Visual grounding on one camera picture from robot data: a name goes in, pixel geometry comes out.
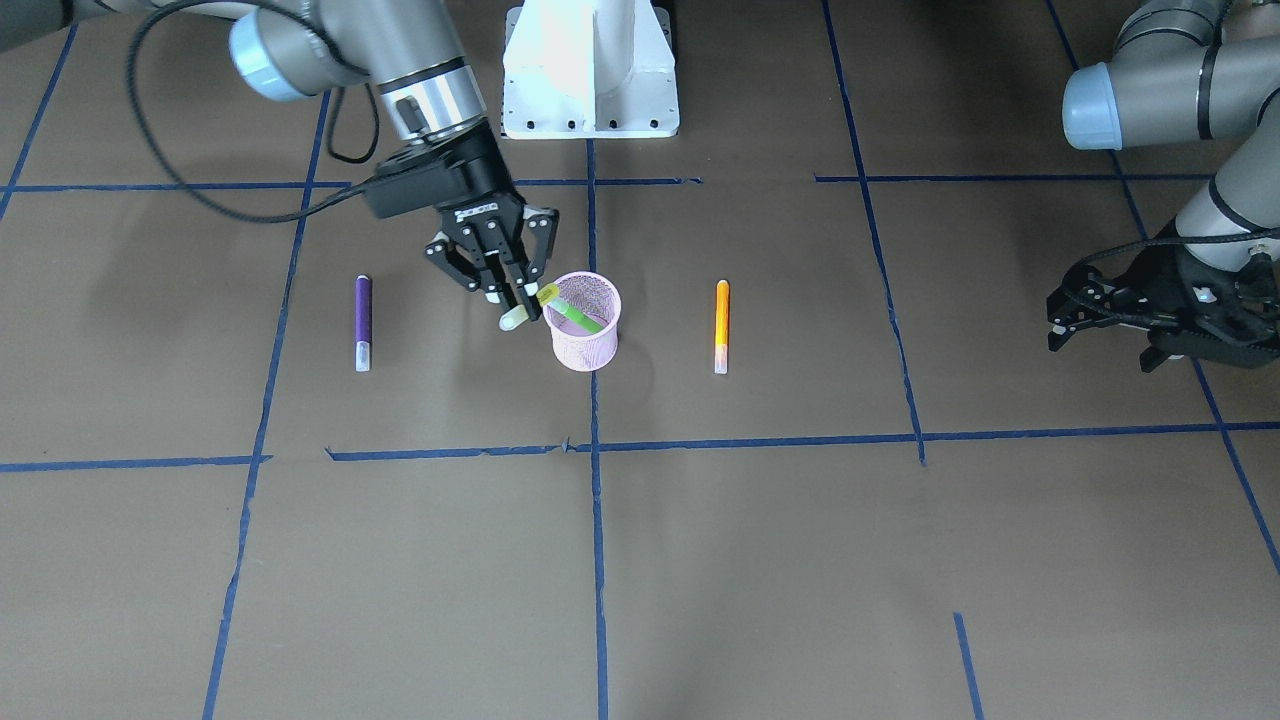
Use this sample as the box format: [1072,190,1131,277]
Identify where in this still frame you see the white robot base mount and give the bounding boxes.
[500,1,681,141]

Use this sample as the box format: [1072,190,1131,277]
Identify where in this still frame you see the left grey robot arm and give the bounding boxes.
[1046,1,1279,372]

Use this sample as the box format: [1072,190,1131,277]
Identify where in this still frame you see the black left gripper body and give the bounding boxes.
[1114,245,1279,369]

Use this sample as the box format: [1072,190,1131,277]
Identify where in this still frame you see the purple marker pen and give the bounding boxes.
[353,274,372,373]

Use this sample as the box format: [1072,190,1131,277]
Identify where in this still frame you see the orange marker pen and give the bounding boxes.
[713,279,731,375]

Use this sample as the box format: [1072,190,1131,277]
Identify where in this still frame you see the pink mesh pen holder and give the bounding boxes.
[544,272,622,372]

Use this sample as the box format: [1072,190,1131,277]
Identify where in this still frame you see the green marker pen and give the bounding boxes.
[536,283,604,336]

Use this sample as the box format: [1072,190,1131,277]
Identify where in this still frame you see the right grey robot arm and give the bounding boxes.
[3,1,559,331]

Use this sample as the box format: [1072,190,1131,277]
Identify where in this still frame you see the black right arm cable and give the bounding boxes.
[125,0,401,222]

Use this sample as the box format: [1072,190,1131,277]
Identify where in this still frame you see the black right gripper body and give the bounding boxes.
[364,120,526,261]

